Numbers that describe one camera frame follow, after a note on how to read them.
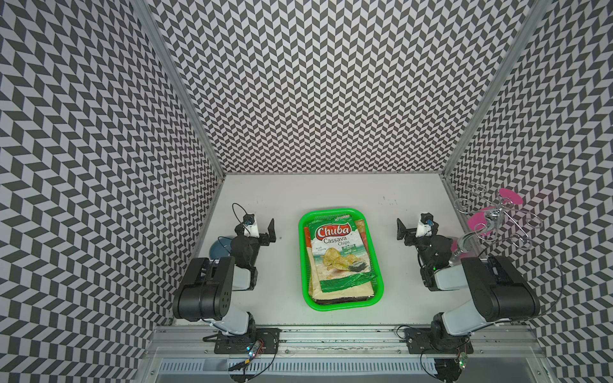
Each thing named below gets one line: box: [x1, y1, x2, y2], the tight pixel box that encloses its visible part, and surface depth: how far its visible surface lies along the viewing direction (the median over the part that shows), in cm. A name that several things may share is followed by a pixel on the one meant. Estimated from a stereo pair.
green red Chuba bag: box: [308, 214, 378, 293], surface depth 82 cm
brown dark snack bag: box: [314, 296, 374, 305], surface depth 76 cm
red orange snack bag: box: [303, 218, 376, 301], surface depth 75 cm
